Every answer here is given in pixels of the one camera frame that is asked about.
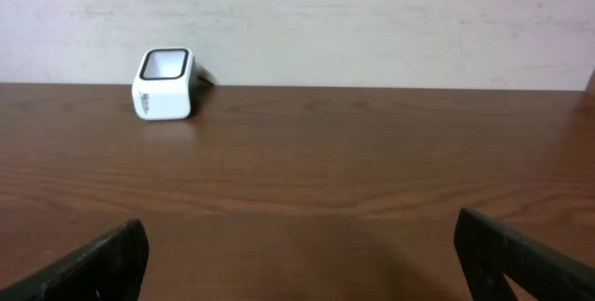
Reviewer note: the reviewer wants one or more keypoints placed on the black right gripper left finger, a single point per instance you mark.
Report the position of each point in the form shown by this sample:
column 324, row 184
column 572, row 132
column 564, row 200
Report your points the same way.
column 110, row 267

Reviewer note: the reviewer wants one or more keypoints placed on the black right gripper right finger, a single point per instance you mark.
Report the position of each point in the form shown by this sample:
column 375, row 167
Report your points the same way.
column 491, row 254

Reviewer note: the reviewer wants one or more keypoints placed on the white barcode scanner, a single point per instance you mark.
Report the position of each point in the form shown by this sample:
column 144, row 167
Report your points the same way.
column 168, row 83

